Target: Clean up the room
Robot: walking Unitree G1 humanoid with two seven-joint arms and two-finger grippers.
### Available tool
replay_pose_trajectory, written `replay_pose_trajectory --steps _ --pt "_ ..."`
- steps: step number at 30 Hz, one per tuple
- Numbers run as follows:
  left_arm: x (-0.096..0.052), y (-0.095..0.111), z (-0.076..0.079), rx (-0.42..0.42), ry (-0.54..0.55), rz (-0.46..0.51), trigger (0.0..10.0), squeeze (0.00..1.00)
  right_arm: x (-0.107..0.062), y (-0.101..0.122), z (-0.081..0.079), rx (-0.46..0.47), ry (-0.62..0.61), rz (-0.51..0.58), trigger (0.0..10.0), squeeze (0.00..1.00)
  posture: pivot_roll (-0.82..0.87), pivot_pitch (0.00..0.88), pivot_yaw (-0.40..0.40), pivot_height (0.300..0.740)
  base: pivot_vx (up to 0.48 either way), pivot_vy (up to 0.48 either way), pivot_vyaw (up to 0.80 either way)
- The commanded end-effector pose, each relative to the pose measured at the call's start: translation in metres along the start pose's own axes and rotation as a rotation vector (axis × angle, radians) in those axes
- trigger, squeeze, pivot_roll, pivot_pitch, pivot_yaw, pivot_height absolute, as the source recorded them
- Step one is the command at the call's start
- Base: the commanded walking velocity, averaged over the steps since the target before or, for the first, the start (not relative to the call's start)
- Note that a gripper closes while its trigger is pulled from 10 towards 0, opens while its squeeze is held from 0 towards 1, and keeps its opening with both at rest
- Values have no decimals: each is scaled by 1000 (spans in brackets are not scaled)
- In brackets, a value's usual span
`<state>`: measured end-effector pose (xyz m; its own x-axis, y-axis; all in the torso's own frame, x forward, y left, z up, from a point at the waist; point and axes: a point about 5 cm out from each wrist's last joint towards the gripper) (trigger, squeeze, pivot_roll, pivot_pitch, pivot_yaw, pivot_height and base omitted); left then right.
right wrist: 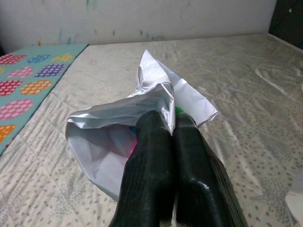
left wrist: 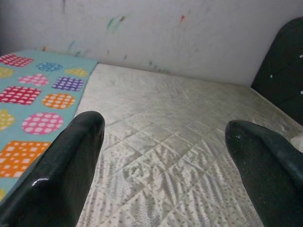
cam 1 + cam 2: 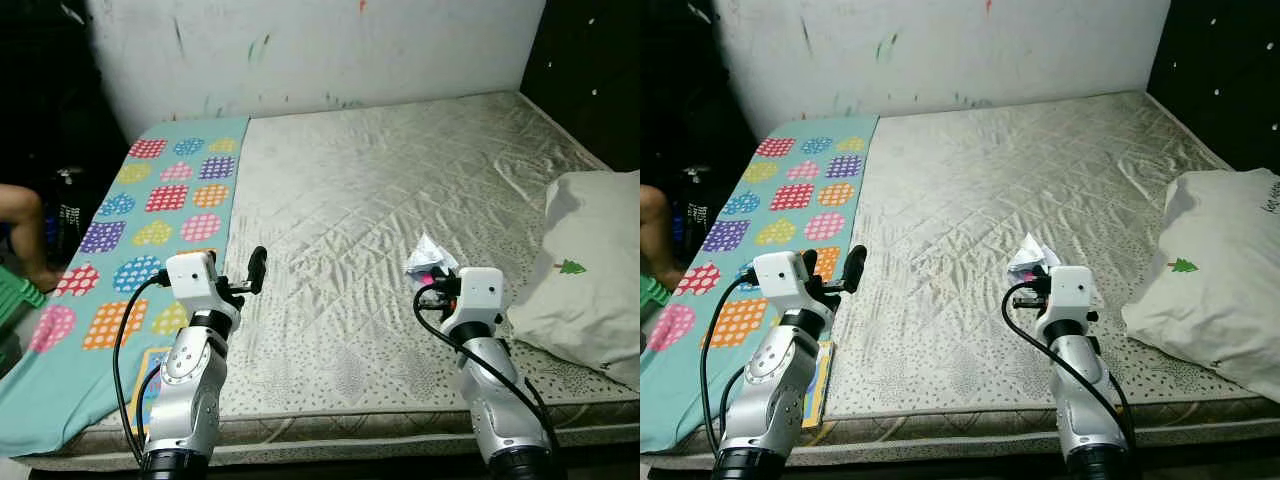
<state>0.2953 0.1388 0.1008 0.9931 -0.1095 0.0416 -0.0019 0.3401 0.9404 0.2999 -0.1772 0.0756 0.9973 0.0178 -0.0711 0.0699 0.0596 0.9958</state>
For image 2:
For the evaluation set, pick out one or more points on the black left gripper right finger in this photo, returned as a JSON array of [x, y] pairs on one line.
[[272, 179]]

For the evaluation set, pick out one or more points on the grey quilted mattress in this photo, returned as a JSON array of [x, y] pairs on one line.
[[177, 130]]

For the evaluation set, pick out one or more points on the black tufted headboard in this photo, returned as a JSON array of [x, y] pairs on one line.
[[281, 71]]

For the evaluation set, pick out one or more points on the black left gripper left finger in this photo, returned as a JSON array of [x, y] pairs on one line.
[[54, 179]]

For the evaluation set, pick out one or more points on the teal patchwork blanket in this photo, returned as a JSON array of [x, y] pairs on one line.
[[30, 94]]

